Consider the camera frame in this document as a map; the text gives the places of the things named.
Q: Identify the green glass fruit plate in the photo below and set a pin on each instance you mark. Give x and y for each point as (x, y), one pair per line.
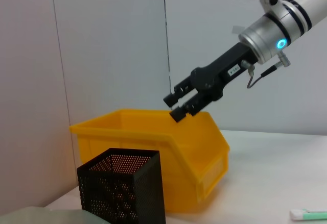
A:
(51, 216)

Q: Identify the green utility knife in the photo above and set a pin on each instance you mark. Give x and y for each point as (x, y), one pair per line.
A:
(311, 215)

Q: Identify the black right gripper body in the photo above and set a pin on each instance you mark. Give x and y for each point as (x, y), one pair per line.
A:
(217, 76)

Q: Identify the yellow plastic bin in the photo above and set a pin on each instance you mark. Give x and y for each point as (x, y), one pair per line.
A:
(153, 145)

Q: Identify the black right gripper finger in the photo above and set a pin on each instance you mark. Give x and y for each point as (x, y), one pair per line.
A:
(182, 88)
(194, 105)

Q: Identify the black mesh pen holder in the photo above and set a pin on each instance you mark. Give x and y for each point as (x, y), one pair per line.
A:
(143, 196)

